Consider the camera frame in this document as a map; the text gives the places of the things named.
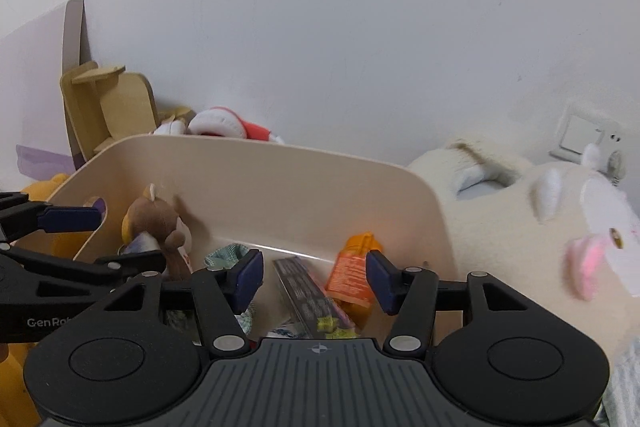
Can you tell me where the orange plush toy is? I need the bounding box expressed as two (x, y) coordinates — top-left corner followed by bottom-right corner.
(0, 173), (81, 427)

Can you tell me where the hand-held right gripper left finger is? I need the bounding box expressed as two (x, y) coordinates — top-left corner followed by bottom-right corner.
(101, 249), (265, 356)

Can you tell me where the white wall socket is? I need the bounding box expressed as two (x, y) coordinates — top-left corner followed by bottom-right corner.
(549, 103), (627, 180)

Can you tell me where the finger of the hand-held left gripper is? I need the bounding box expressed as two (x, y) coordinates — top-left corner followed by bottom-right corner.
(0, 244), (167, 302)
(0, 192), (105, 244)

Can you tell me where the orange bottle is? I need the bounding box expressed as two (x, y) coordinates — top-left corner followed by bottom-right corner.
(324, 231), (387, 309)

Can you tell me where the blue patterned box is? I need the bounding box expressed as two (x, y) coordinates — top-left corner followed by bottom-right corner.
(264, 326), (313, 341)

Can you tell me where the lilac board panel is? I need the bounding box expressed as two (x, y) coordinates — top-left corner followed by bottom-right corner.
(0, 0), (90, 190)

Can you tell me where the dark box with yellow stars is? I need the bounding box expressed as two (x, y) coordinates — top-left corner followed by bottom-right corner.
(273, 256), (360, 340)

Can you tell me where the wooden cutout stand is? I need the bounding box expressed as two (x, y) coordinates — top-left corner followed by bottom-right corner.
(59, 61), (159, 158)

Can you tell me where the red white plush toy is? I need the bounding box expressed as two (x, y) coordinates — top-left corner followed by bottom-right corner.
(187, 106), (287, 146)

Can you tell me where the cream sheep plush cushion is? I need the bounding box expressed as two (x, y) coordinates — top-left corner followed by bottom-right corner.
(406, 136), (640, 360)

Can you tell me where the brown grey plush toy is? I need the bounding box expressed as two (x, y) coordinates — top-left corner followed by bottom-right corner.
(119, 184), (195, 280)

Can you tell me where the green scrunchie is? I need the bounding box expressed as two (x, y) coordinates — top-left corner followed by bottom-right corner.
(204, 244), (257, 335)

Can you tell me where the yellow plush toy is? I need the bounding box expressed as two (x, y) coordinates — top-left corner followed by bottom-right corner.
(152, 106), (197, 136)

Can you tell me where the striped light blue cloth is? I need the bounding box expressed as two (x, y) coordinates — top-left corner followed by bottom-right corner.
(599, 339), (640, 427)

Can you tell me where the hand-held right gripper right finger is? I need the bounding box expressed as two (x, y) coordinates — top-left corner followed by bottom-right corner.
(366, 249), (532, 356)

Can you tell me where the beige plastic container bin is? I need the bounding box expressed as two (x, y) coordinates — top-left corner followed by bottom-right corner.
(14, 133), (463, 348)

